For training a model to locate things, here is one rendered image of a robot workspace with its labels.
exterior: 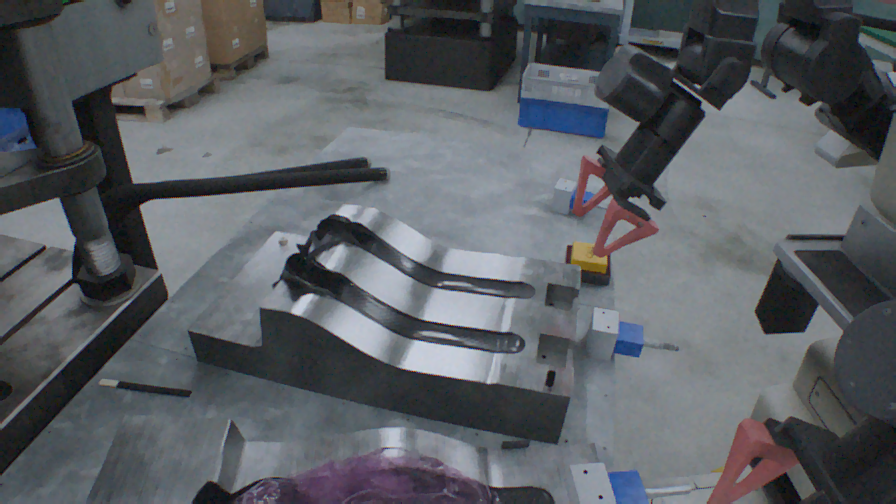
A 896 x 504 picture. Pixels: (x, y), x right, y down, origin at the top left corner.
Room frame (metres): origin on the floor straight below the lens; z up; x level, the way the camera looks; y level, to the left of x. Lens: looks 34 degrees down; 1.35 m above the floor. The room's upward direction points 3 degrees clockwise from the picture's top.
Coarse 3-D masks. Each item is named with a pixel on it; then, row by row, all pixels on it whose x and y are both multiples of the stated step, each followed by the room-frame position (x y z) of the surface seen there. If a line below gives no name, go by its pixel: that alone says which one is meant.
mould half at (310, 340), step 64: (256, 256) 0.69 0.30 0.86; (320, 256) 0.59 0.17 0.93; (448, 256) 0.68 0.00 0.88; (512, 256) 0.68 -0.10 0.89; (256, 320) 0.54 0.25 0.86; (320, 320) 0.47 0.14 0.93; (448, 320) 0.53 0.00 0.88; (512, 320) 0.53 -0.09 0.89; (576, 320) 0.53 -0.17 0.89; (320, 384) 0.47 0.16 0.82; (384, 384) 0.45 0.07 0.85; (448, 384) 0.43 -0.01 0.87; (512, 384) 0.42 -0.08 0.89
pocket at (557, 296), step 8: (552, 288) 0.61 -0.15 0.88; (560, 288) 0.61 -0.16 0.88; (568, 288) 0.60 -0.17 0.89; (552, 296) 0.61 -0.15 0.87; (560, 296) 0.61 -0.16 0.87; (568, 296) 0.60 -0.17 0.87; (576, 296) 0.60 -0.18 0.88; (552, 304) 0.60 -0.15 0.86; (560, 304) 0.60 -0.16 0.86; (568, 304) 0.60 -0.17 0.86; (576, 304) 0.58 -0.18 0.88
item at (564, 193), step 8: (560, 184) 0.99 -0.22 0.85; (568, 184) 1.00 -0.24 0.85; (560, 192) 0.97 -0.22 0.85; (568, 192) 0.97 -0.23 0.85; (552, 200) 0.98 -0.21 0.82; (560, 200) 0.97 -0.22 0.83; (568, 200) 0.96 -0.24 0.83; (584, 200) 0.96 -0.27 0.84; (552, 208) 0.98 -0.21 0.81; (560, 208) 0.97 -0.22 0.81; (568, 208) 0.96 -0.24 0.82
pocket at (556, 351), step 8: (544, 336) 0.50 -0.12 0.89; (552, 336) 0.50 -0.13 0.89; (544, 344) 0.50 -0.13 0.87; (552, 344) 0.50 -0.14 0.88; (560, 344) 0.50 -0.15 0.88; (568, 344) 0.50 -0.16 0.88; (544, 352) 0.50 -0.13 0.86; (552, 352) 0.50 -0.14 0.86; (560, 352) 0.50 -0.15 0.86; (568, 352) 0.49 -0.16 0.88; (536, 360) 0.48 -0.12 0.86; (544, 360) 0.49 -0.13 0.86; (552, 360) 0.49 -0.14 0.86; (560, 360) 0.49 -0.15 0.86; (568, 360) 0.47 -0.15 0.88
